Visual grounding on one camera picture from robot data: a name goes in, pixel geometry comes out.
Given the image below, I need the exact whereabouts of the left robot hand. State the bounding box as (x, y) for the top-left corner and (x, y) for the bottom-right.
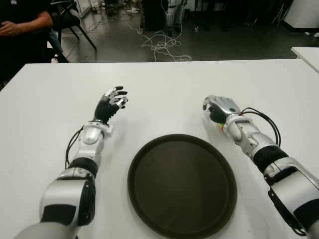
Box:
(94, 86), (129, 125)

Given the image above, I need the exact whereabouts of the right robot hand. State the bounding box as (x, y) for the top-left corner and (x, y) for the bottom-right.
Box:
(202, 95), (243, 125)

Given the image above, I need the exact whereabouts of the dark brown round plate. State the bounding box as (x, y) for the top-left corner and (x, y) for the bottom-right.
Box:
(127, 133), (237, 239)

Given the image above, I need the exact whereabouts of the black wheeled stand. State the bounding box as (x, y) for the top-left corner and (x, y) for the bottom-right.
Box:
(188, 0), (232, 32)

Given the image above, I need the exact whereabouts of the black chair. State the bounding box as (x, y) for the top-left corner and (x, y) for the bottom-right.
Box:
(47, 0), (97, 63)

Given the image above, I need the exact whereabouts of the white side table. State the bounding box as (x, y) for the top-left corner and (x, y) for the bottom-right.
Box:
(291, 46), (319, 74)

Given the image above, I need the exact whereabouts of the black cabinet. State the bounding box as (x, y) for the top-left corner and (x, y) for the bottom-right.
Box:
(141, 0), (168, 32)

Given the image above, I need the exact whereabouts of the glass display cabinet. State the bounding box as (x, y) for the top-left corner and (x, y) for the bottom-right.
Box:
(74, 0), (105, 18)

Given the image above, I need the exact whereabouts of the seated person black shirt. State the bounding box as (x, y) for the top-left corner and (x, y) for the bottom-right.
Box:
(0, 0), (63, 85)

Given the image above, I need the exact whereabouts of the white pillar black base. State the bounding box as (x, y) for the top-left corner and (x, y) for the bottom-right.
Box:
(283, 0), (319, 32)

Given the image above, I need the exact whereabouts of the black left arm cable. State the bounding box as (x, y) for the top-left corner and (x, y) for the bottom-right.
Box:
(65, 125), (85, 169)

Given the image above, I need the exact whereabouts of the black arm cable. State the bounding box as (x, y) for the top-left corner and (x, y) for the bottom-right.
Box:
(65, 125), (85, 169)
(240, 107), (282, 147)

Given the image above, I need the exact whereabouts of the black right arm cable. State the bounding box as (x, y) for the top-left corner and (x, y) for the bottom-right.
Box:
(240, 107), (282, 147)

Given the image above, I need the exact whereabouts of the tangled white floor cable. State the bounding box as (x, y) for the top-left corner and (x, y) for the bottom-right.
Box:
(127, 19), (192, 62)

